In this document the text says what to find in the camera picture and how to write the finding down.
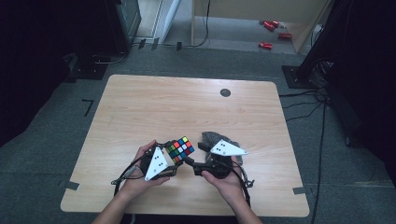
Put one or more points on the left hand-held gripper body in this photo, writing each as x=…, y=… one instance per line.
x=155, y=166

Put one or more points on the dark curtain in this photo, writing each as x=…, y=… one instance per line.
x=31, y=62
x=373, y=93

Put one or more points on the person's left hand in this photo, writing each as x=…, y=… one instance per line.
x=137, y=185

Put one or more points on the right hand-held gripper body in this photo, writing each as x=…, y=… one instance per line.
x=222, y=166

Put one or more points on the white panel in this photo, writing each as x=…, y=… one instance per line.
x=169, y=18

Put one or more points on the red can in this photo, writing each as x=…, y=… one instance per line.
x=269, y=26
x=284, y=35
x=265, y=45
x=276, y=23

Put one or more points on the multicoloured puzzle cube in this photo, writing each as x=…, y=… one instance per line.
x=180, y=150

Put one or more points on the dark round table grommet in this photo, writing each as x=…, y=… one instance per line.
x=225, y=92

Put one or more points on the person's right hand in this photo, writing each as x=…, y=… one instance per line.
x=230, y=186

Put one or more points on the black floor plate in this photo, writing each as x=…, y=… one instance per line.
x=88, y=70

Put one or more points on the grey tape piece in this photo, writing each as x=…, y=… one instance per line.
x=299, y=190
x=70, y=185

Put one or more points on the black cabinet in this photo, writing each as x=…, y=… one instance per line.
x=124, y=25

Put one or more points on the black stand base plate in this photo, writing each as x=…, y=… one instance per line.
x=292, y=77

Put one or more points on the person's dark clothing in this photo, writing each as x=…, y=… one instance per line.
x=186, y=220

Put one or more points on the grey cloth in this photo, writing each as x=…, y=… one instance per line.
x=211, y=137

